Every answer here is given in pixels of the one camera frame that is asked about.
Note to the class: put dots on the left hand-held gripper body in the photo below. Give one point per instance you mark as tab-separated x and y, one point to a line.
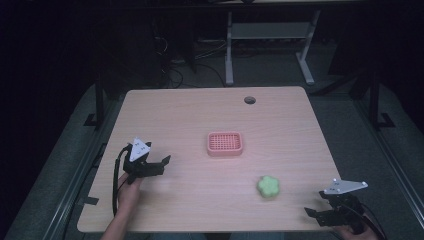
139	150

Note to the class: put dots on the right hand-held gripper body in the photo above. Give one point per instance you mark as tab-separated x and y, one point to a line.
345	186

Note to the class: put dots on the green flower-shaped soap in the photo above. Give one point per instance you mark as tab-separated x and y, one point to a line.
268	186

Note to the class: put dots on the pink soap dish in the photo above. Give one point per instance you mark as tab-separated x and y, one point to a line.
225	144

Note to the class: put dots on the person's right hand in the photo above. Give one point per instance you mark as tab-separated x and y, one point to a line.
346	235

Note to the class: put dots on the person's left hand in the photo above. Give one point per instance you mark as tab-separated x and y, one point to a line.
128	196

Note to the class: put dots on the black metal stand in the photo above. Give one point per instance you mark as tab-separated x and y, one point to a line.
99	103
375	100

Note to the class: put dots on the grey tape strip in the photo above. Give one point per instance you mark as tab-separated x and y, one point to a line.
88	201

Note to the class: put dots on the round table grommet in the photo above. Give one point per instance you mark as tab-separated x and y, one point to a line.
249	100

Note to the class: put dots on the white metal desk frame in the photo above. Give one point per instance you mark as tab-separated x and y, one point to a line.
266	30

